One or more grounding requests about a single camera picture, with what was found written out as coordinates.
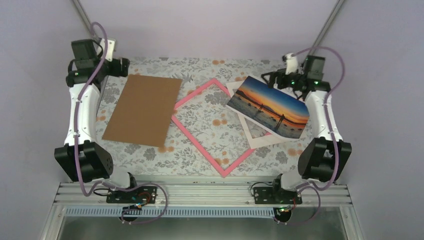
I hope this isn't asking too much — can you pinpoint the aluminium corner post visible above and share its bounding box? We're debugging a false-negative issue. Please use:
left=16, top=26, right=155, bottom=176
left=312, top=0, right=345, bottom=47
left=70, top=0, right=91, bottom=33

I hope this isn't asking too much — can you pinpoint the grey slotted cable duct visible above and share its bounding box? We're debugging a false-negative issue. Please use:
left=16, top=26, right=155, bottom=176
left=64, top=206, right=274, bottom=219

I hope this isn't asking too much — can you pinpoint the sunset photo print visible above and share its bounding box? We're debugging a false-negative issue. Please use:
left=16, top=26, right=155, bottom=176
left=226, top=76, right=310, bottom=140

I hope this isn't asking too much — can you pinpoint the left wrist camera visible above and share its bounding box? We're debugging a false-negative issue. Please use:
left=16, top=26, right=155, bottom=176
left=97, top=38, right=117, bottom=62

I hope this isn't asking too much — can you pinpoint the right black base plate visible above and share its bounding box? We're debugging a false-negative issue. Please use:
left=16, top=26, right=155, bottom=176
left=253, top=186, right=303, bottom=205

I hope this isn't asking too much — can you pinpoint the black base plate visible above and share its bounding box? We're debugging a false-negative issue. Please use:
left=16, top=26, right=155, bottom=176
left=106, top=186, right=158, bottom=205
left=253, top=186, right=303, bottom=205

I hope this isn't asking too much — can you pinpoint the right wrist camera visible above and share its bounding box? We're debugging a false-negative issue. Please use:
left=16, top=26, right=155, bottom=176
left=282, top=53, right=299, bottom=75

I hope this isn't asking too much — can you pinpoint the white mat board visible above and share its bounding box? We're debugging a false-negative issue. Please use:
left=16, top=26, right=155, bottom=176
left=225, top=80, right=292, bottom=150

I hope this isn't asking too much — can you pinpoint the left aluminium corner post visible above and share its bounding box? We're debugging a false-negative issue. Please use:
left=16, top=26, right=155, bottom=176
left=70, top=0, right=91, bottom=33

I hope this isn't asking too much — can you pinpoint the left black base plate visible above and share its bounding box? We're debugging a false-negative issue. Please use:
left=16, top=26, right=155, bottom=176
left=106, top=186, right=158, bottom=205

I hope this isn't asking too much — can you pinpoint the right aluminium corner post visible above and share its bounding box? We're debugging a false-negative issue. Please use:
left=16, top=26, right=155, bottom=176
left=312, top=0, right=345, bottom=47

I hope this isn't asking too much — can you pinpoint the brown cardboard backing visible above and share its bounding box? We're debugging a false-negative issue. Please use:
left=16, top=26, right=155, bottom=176
left=102, top=74, right=182, bottom=147

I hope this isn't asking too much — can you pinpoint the aluminium rail base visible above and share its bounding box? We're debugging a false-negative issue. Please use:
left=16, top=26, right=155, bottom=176
left=41, top=176, right=363, bottom=240

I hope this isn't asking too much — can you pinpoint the floral table cloth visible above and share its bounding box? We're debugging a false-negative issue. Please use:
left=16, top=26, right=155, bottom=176
left=96, top=57, right=312, bottom=177

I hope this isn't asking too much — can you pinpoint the pink photo frame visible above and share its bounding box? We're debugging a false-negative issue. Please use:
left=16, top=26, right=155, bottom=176
left=171, top=78, right=255, bottom=178

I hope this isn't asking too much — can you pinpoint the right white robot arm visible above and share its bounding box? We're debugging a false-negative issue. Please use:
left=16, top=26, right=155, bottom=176
left=260, top=53, right=352, bottom=204

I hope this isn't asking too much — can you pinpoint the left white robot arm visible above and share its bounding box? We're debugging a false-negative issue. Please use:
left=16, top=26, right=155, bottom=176
left=54, top=38, right=140, bottom=203

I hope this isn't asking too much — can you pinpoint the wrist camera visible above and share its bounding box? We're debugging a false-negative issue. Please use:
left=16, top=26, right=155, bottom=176
left=97, top=38, right=117, bottom=62
left=282, top=53, right=299, bottom=75

